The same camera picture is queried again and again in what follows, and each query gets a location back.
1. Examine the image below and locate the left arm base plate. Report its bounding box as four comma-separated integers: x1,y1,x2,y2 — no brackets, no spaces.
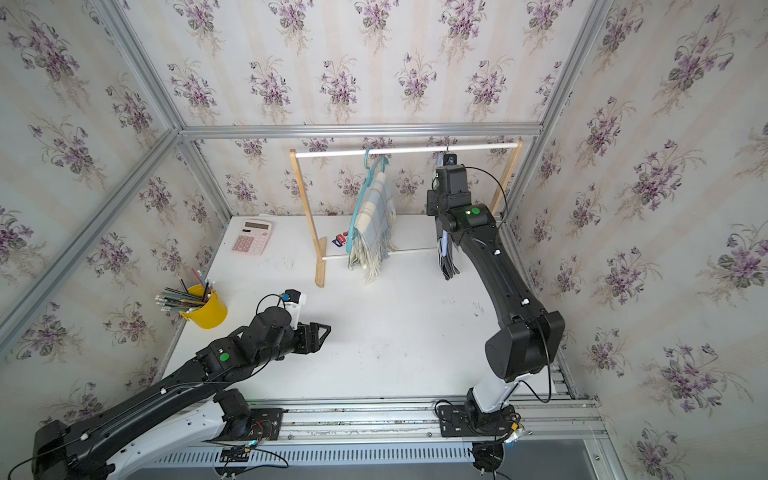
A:
213,390,285,442

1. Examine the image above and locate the yellow pencil cup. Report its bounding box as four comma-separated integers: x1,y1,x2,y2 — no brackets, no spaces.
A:
180,285,228,330

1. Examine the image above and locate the aluminium mounting rail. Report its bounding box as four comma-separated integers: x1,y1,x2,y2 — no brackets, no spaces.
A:
121,367,610,476

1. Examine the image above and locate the pink calculator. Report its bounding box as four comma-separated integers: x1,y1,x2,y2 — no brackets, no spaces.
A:
232,219,272,257

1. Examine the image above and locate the black grey checkered mat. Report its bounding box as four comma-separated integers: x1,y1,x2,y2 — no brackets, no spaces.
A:
435,218,460,281

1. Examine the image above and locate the red blue marker box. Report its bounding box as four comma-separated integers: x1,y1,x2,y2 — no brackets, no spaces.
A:
332,232,348,248

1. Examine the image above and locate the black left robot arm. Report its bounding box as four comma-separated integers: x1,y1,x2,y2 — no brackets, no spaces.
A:
31,306,331,479

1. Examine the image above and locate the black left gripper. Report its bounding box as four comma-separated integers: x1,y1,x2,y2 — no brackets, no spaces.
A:
253,324,335,372

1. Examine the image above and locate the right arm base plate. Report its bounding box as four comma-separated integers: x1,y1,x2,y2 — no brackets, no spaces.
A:
433,399,521,438

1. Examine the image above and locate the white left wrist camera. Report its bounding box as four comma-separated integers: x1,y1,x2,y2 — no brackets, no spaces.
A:
281,289,307,329

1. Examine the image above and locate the wooden clothes rack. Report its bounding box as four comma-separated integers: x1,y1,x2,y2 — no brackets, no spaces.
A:
289,136,524,288

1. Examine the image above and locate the bundle of pencils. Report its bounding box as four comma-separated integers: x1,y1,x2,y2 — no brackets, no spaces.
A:
154,269,214,313

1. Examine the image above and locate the teal plastic hanger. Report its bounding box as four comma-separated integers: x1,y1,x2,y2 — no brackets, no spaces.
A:
346,148,389,254

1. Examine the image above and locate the blue cream plaid scarf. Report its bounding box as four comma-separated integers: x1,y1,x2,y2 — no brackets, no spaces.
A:
347,172,396,285

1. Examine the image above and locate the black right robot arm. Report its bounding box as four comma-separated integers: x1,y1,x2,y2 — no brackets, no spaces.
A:
426,165,565,419

